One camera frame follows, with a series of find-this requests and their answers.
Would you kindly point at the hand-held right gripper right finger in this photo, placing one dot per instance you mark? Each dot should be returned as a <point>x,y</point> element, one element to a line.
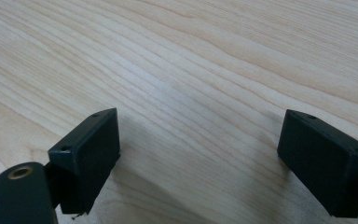
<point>326,165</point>

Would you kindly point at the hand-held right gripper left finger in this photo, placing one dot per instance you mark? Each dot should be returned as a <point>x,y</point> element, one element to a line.
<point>85,155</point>

